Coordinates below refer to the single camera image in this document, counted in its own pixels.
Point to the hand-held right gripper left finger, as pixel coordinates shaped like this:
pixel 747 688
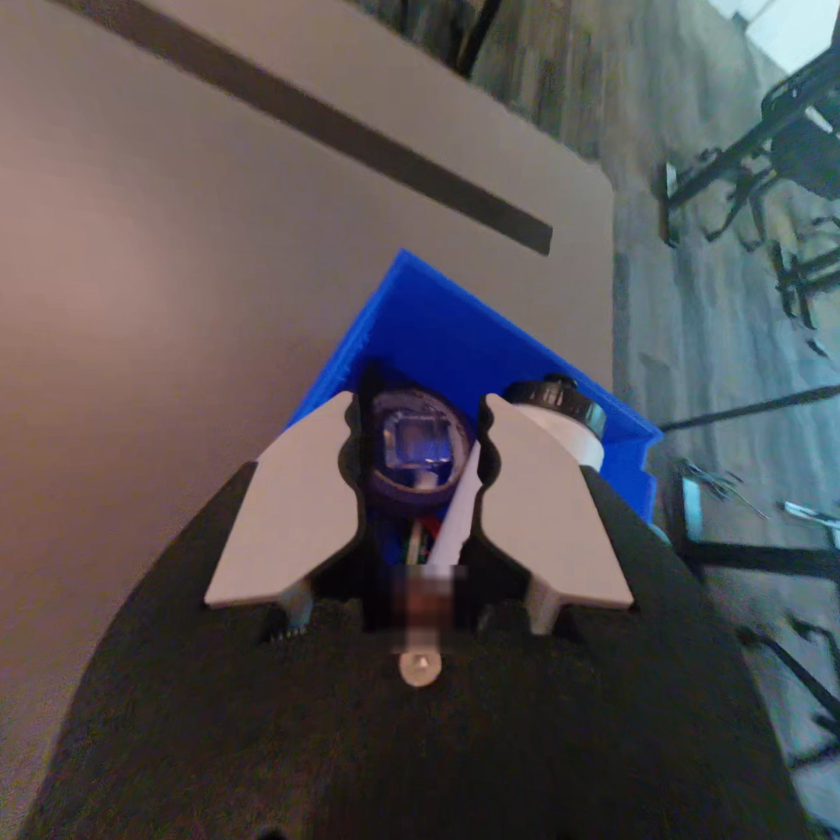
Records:
pixel 289 505

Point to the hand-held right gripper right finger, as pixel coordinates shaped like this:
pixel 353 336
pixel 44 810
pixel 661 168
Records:
pixel 544 505

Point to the blue plastic bin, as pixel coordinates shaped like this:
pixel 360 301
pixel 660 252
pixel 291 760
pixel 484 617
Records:
pixel 446 328

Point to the white bottle with black cap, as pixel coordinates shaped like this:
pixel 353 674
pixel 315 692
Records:
pixel 581 439

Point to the white paper card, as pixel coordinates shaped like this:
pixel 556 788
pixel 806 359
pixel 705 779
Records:
pixel 459 505

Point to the purple tape roll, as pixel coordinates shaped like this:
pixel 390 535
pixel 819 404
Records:
pixel 397 502

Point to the clear plastic cube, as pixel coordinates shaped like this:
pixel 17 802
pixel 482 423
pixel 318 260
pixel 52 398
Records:
pixel 417 439

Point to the black pole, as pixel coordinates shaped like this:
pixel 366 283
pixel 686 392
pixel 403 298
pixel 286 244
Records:
pixel 748 410

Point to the black tripod stand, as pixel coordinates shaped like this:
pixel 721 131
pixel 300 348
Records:
pixel 797 148
pixel 804 282

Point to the black table leg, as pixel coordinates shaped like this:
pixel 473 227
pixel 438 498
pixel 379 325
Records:
pixel 479 33

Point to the black metal frame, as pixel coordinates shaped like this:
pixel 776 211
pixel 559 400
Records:
pixel 754 558

